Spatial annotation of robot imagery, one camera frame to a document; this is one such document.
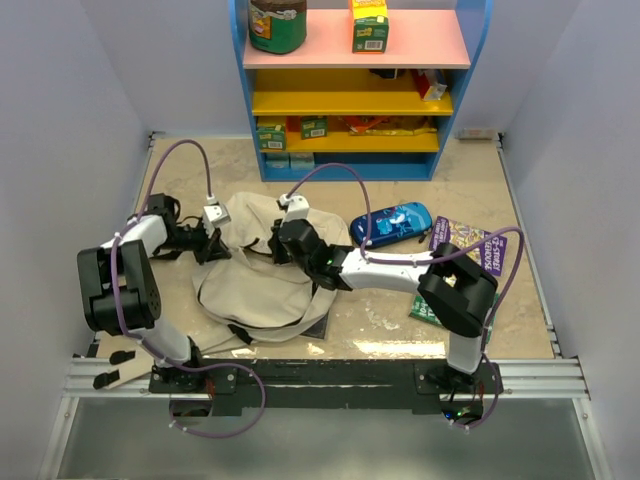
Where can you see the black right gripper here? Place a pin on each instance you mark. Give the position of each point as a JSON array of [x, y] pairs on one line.
[[276, 244]]

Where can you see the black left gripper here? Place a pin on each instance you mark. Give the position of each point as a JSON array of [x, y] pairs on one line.
[[216, 250]]

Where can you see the beige canvas backpack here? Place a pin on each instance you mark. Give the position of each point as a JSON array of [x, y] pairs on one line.
[[248, 297]]

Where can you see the dark Tale of Two Cities book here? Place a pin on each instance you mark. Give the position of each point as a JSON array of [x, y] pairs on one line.
[[318, 329]]

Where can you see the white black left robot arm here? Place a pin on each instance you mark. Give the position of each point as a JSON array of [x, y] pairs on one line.
[[120, 295]]

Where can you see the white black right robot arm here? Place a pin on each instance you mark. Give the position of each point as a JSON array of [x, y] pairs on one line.
[[460, 292]]

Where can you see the light blue box right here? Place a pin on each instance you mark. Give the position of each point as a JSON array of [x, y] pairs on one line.
[[302, 161]]

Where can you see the light blue box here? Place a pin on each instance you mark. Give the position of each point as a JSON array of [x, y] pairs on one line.
[[277, 160], [302, 161]]

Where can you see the light blue box left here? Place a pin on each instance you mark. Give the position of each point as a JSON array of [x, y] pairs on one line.
[[277, 160]]

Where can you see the blue pencil case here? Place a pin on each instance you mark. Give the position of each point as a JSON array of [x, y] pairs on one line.
[[398, 223]]

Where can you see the green box lower left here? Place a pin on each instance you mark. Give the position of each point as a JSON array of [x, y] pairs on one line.
[[272, 136]]

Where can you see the green box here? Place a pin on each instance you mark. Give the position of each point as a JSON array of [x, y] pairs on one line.
[[272, 136], [312, 127]]

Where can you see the green box lower middle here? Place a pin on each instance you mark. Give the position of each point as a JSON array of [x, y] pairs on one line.
[[312, 127]]

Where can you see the blue colourful shelf unit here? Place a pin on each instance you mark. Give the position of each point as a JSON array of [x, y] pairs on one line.
[[323, 77]]

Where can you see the orange yellow snack packets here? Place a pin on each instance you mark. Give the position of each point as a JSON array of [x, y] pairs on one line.
[[389, 125]]

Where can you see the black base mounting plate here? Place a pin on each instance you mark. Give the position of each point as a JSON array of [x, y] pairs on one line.
[[420, 386]]

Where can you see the green Treehouse book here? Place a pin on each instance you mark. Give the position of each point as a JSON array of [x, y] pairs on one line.
[[421, 311]]

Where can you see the purple Treehouse book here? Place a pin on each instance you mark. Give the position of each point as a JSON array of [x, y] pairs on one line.
[[490, 255]]

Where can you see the small white pink eraser box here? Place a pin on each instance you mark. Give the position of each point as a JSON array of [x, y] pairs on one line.
[[480, 134]]

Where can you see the red white box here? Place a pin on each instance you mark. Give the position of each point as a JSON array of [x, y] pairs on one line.
[[430, 83]]

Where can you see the green brown jar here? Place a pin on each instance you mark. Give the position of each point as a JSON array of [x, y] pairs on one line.
[[277, 27]]

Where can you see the green yellow carton top shelf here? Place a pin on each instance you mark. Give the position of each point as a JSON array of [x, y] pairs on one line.
[[370, 26]]

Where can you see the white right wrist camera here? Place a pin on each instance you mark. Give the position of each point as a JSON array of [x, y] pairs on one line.
[[295, 207]]

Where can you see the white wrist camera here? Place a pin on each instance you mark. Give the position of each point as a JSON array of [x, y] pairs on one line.
[[295, 207], [215, 216]]

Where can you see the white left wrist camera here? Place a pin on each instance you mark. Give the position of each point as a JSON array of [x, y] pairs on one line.
[[215, 216]]

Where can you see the aluminium frame rail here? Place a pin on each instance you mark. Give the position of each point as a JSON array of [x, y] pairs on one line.
[[542, 427]]

